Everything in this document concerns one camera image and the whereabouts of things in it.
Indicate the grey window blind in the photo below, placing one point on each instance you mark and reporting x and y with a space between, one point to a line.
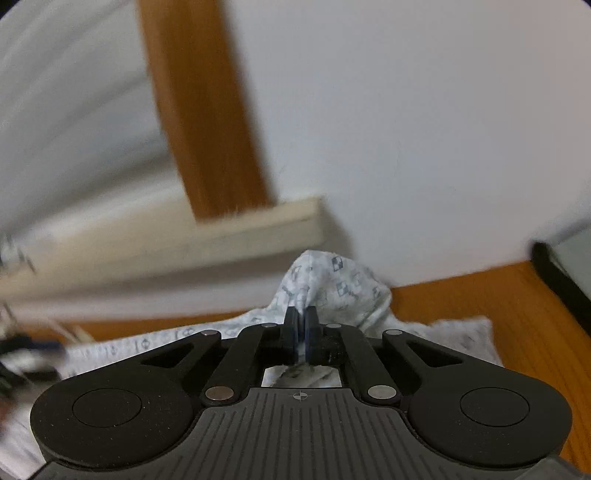
69 115

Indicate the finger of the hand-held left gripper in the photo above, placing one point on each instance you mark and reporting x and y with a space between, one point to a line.
27 374
46 348

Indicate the grey printed t-shirt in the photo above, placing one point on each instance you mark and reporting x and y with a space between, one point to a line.
577 263

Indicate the white patterned pajama top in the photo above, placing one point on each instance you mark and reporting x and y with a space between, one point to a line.
341 286

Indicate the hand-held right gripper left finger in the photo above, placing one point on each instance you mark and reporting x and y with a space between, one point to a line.
295 332

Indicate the black folded cloth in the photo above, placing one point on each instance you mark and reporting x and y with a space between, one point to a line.
554 281

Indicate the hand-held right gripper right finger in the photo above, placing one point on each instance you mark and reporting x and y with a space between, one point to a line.
310 334

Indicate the wooden window frame side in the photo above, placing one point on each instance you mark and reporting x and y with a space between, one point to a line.
203 115

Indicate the beige window sill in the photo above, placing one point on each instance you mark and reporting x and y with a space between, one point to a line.
161 258

